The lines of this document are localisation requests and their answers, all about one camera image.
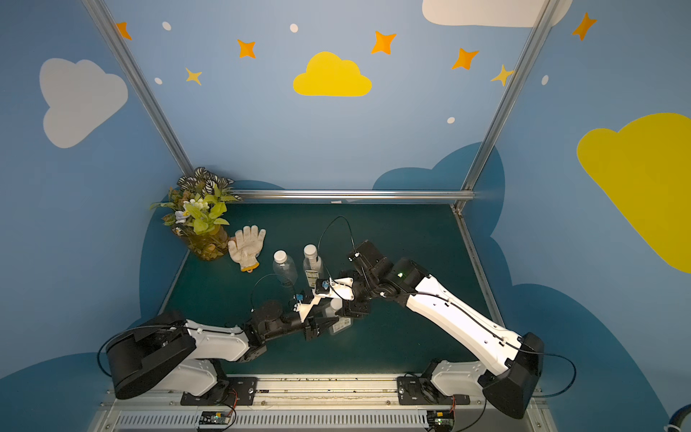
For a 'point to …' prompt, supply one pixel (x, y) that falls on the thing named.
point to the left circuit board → (214, 418)
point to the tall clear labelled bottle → (311, 265)
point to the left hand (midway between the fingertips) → (335, 309)
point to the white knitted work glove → (246, 247)
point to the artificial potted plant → (196, 206)
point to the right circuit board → (441, 420)
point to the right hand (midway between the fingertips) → (343, 290)
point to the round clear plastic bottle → (284, 269)
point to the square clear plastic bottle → (343, 324)
